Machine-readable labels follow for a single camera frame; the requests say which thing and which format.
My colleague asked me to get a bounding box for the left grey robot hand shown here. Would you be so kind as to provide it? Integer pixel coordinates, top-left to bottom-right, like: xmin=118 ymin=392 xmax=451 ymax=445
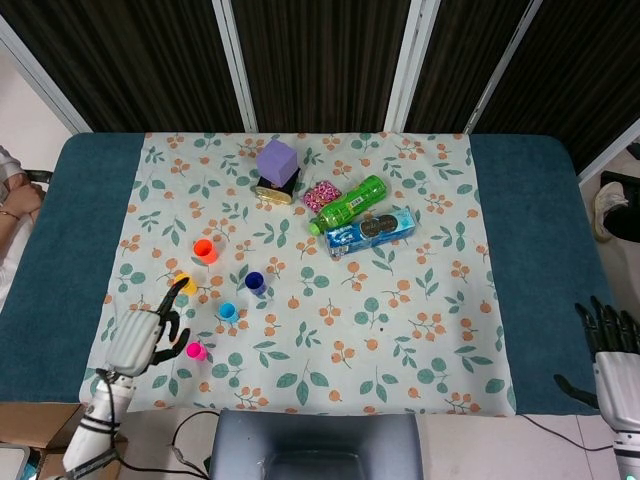
xmin=105 ymin=277 xmax=192 ymax=379

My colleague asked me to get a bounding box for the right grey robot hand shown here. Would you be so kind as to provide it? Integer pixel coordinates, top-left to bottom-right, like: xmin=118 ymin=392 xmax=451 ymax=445
xmin=553 ymin=295 xmax=640 ymax=437

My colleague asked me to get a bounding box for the yellow plastic cup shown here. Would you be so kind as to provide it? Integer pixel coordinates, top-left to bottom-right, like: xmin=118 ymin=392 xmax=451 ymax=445
xmin=172 ymin=272 xmax=198 ymax=296

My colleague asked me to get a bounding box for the dark blue plastic cup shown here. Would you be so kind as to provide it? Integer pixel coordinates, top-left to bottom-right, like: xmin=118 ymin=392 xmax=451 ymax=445
xmin=244 ymin=271 xmax=269 ymax=298

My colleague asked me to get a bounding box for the person's forearm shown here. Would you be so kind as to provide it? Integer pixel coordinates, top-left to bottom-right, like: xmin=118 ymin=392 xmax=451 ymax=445
xmin=0 ymin=144 xmax=45 ymax=251

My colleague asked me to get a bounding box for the orange plastic cup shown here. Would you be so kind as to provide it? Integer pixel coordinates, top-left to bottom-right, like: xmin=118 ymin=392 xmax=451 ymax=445
xmin=192 ymin=238 xmax=220 ymax=266

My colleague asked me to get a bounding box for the cardboard box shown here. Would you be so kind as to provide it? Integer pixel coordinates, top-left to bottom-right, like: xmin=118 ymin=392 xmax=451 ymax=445
xmin=0 ymin=401 xmax=127 ymax=480

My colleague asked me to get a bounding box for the teal table cover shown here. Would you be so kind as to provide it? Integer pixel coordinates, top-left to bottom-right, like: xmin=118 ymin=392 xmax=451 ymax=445
xmin=0 ymin=131 xmax=616 ymax=417

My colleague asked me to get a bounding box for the white sneaker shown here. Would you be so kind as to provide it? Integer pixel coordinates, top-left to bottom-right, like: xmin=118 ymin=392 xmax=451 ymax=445
xmin=593 ymin=181 xmax=630 ymax=244

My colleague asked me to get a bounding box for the floral tablecloth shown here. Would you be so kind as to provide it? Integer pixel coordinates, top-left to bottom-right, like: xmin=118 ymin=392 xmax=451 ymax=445
xmin=79 ymin=130 xmax=519 ymax=417

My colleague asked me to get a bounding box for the black and gold box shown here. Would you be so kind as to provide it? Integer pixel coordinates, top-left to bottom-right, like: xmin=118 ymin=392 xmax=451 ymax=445
xmin=251 ymin=167 xmax=305 ymax=206

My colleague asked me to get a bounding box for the grey robot torso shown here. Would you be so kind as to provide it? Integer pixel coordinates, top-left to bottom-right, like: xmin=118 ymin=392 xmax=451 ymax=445
xmin=208 ymin=409 xmax=422 ymax=480

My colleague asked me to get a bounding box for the purple foam cube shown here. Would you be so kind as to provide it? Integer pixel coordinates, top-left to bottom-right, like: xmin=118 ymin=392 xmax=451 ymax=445
xmin=255 ymin=138 xmax=300 ymax=187

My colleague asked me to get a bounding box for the pink candy pouch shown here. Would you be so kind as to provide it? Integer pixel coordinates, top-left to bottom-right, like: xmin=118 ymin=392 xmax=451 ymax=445
xmin=302 ymin=180 xmax=342 ymax=211

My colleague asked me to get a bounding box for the green plastic bottle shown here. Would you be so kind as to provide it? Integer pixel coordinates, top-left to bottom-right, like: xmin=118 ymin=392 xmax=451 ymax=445
xmin=307 ymin=174 xmax=390 ymax=237

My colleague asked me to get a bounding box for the blue cookie package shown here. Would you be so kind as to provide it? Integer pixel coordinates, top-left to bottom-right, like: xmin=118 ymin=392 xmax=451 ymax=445
xmin=324 ymin=207 xmax=419 ymax=259

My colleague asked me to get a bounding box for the dark folding screen panel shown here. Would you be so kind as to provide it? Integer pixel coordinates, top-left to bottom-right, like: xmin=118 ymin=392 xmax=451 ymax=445
xmin=219 ymin=0 xmax=419 ymax=134
xmin=0 ymin=0 xmax=247 ymax=134
xmin=399 ymin=0 xmax=546 ymax=134
xmin=469 ymin=0 xmax=640 ymax=174

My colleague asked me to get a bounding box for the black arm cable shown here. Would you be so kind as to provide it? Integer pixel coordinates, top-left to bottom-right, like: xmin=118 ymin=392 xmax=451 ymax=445
xmin=93 ymin=367 xmax=121 ymax=480

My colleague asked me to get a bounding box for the black floor cable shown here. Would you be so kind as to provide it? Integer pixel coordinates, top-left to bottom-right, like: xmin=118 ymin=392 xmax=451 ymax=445
xmin=119 ymin=409 xmax=214 ymax=479
xmin=518 ymin=413 xmax=617 ymax=452

